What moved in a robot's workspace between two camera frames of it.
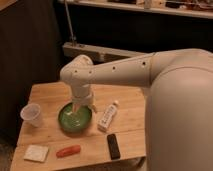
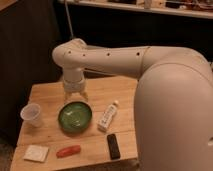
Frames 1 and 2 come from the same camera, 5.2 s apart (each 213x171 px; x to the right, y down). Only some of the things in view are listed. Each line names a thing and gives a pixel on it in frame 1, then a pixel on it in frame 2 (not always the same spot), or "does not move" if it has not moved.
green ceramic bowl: [75, 122] does not move
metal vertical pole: [70, 23] does not move
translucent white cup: [30, 114] does not move
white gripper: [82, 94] -> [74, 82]
